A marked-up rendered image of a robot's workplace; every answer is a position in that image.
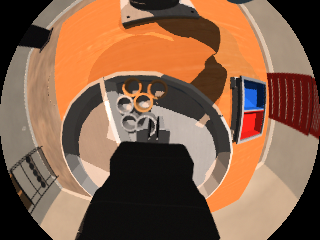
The bronze bushing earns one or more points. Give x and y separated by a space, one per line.
126 86
138 107
157 81

